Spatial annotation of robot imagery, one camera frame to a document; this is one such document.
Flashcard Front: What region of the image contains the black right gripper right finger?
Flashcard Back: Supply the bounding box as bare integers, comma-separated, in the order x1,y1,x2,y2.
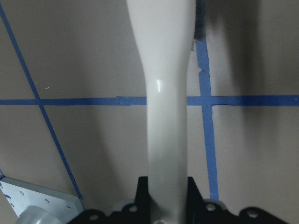
186,176,203,211

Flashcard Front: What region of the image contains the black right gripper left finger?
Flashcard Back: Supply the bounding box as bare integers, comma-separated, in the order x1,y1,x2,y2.
135,176,151,211

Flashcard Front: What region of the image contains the beige hand brush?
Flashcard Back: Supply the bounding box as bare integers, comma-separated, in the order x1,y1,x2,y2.
127,0,204,224

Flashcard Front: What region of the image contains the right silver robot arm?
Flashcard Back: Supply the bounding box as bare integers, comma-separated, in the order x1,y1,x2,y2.
13,176,151,224

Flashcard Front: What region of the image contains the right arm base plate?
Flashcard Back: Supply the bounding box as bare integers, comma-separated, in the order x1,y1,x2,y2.
0,177,84,224

